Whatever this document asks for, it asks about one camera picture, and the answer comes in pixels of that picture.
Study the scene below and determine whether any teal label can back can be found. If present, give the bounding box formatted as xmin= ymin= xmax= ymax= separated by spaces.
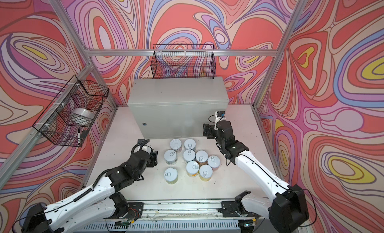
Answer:
xmin=184 ymin=138 xmax=197 ymax=151

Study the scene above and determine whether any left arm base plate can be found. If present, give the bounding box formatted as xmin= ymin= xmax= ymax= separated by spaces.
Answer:
xmin=110 ymin=202 xmax=144 ymax=220

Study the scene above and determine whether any grey metal cabinet box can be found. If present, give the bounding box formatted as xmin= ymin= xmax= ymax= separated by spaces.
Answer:
xmin=127 ymin=77 xmax=229 ymax=139

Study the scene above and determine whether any orange label can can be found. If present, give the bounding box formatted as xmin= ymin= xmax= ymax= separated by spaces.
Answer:
xmin=195 ymin=150 xmax=209 ymax=166

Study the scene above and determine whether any black marker pen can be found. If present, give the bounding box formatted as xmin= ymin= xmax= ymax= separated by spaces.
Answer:
xmin=77 ymin=128 xmax=82 ymax=146

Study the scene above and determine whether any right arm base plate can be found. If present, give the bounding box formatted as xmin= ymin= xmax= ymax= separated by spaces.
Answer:
xmin=217 ymin=201 xmax=260 ymax=219

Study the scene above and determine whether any yellow label can front-right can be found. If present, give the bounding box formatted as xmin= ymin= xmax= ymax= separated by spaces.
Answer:
xmin=199 ymin=164 xmax=213 ymax=182

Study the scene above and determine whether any black wire basket left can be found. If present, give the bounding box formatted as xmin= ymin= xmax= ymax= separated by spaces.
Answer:
xmin=33 ymin=76 xmax=109 ymax=147

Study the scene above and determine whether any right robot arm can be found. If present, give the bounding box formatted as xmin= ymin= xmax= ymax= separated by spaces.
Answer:
xmin=203 ymin=120 xmax=310 ymax=233

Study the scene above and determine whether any aluminium front rail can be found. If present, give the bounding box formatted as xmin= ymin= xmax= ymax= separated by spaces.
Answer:
xmin=64 ymin=198 xmax=307 ymax=222

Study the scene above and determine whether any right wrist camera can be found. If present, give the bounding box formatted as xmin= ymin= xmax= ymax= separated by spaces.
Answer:
xmin=215 ymin=111 xmax=226 ymax=123

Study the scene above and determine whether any green label can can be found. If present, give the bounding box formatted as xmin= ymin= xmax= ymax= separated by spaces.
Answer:
xmin=164 ymin=167 xmax=179 ymax=185

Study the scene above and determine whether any yellow label can front-left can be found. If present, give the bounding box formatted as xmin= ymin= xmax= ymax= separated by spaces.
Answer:
xmin=186 ymin=161 xmax=200 ymax=178

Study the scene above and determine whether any red label can right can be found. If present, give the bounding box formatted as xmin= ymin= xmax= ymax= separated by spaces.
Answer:
xmin=207 ymin=155 xmax=221 ymax=171

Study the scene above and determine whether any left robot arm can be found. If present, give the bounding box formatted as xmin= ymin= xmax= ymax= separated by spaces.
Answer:
xmin=21 ymin=139 xmax=158 ymax=233

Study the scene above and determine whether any black wire basket back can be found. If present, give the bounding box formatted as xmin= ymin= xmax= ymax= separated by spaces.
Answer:
xmin=151 ymin=43 xmax=216 ymax=79

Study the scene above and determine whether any pink label can plain lid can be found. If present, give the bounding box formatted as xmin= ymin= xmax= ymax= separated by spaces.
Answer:
xmin=170 ymin=138 xmax=183 ymax=153

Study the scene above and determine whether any black wire basket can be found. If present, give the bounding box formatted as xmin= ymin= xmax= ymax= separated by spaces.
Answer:
xmin=33 ymin=76 xmax=109 ymax=147
xmin=151 ymin=43 xmax=216 ymax=79

